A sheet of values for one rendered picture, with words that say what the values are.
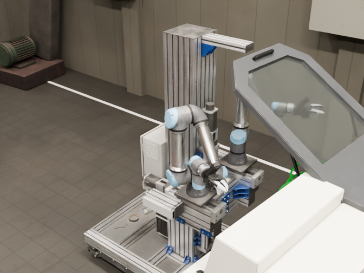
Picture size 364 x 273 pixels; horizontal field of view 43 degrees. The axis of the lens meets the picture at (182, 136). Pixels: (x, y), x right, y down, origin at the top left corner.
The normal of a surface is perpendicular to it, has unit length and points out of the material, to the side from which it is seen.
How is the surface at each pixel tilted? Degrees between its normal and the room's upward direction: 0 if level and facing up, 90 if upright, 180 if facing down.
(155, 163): 90
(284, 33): 90
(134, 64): 90
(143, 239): 0
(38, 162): 0
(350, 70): 90
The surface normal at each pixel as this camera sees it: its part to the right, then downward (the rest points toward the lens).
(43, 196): 0.00, -0.88
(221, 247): -0.70, 0.35
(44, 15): -0.52, 0.41
